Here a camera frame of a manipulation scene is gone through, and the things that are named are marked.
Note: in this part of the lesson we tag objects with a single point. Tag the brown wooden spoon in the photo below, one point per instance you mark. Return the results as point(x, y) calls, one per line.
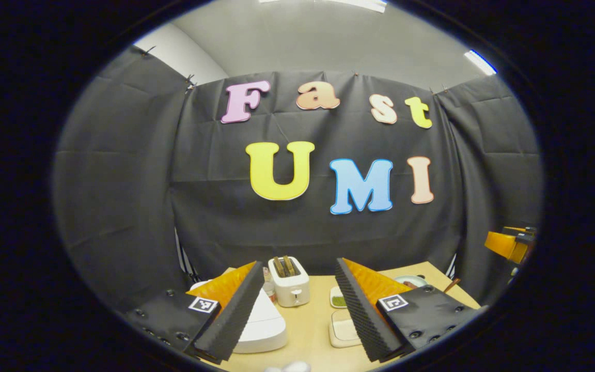
point(451, 285)

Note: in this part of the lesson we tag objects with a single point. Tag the white divided bean dish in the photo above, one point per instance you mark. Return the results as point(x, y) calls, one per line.
point(338, 298)

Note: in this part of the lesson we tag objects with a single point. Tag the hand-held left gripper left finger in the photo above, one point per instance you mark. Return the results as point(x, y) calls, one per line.
point(230, 320)

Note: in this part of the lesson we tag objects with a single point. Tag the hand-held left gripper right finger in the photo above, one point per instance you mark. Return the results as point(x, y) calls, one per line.
point(362, 315)

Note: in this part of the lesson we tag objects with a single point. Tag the brown bread slice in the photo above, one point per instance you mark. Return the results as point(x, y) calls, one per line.
point(290, 264)
point(279, 266)

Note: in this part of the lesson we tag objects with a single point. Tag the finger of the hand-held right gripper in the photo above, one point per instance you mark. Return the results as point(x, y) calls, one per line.
point(504, 245)

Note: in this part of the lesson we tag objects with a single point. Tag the clear plastic bottle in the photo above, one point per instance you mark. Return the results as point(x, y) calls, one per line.
point(269, 289)

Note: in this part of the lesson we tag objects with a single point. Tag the large ceiling light panel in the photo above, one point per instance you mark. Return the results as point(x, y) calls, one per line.
point(328, 4)

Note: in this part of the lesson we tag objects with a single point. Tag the white rice cooker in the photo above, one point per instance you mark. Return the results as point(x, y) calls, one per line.
point(266, 330)

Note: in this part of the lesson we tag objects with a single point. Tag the pale green plate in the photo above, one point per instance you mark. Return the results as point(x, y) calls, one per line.
point(413, 279)

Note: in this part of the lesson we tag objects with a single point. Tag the white toaster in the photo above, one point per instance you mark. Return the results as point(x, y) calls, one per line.
point(290, 292)

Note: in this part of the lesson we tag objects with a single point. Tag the black backdrop cloth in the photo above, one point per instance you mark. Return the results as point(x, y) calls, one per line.
point(122, 181)

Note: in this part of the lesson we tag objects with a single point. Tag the small ceiling light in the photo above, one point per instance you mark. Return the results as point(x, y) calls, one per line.
point(480, 62)

